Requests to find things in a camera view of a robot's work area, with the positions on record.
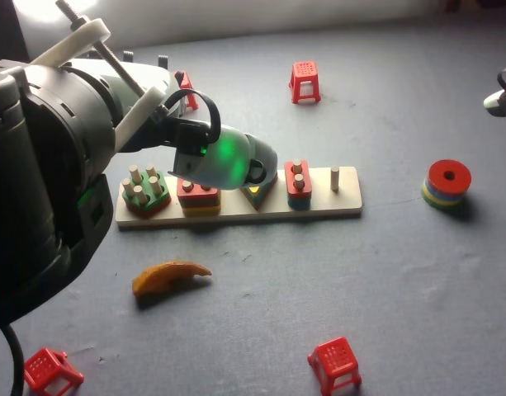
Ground grey table cloth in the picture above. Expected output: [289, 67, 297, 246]
[0, 20, 506, 396]

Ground yellow-topped triangle block stack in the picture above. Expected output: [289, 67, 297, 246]
[239, 181, 278, 214]

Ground green-topped pentagon block stack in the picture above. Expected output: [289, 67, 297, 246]
[121, 169, 173, 220]

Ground coloured rings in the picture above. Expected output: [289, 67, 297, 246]
[420, 159, 472, 214]

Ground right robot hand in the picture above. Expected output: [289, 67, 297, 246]
[482, 68, 506, 119]

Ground red and blue oval stack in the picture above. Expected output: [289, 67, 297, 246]
[284, 159, 311, 210]

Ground red and yellow square stack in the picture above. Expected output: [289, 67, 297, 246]
[177, 179, 222, 219]

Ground black cable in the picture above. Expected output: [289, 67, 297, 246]
[0, 323, 27, 396]

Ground small red plastic stool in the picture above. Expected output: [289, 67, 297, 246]
[288, 60, 322, 105]
[173, 69, 200, 111]
[306, 337, 363, 396]
[23, 346, 85, 396]

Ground orange toy croissant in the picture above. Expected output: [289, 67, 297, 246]
[131, 259, 213, 299]

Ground wooden peg sorting board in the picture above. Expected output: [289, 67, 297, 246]
[115, 166, 364, 231]

